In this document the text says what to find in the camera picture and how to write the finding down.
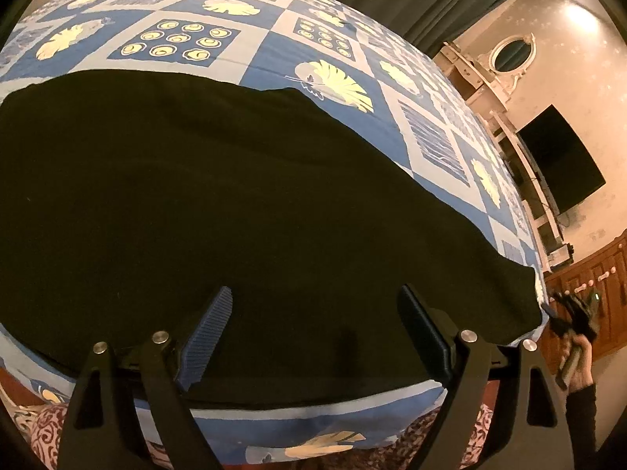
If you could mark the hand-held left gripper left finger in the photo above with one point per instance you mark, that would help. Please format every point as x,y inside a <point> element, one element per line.
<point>208,338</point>

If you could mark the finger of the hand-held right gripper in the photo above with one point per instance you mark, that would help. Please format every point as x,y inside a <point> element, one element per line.
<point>549,312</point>

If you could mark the blue patterned bed sheet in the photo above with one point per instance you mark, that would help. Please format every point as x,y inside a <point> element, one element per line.
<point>274,58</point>

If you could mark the white oval mirror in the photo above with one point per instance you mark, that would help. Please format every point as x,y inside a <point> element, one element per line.
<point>512,54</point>

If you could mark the white dressing table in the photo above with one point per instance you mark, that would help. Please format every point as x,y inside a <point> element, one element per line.
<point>477,83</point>

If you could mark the person's right forearm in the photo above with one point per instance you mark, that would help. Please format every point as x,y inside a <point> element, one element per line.
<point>583,416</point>

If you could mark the white television stand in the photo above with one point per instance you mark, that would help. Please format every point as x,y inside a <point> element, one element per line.
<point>509,132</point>

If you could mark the black flat television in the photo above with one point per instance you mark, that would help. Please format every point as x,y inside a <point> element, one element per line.
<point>558,156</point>

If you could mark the person's right hand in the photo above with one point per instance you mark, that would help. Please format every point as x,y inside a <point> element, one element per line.
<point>583,372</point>

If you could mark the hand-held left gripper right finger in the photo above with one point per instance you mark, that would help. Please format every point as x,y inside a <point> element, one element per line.
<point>426,338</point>

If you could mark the brown wooden cabinet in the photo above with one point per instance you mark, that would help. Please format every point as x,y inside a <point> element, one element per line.
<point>607,274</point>

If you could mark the black pants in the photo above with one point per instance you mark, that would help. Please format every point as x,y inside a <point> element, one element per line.
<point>245,205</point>

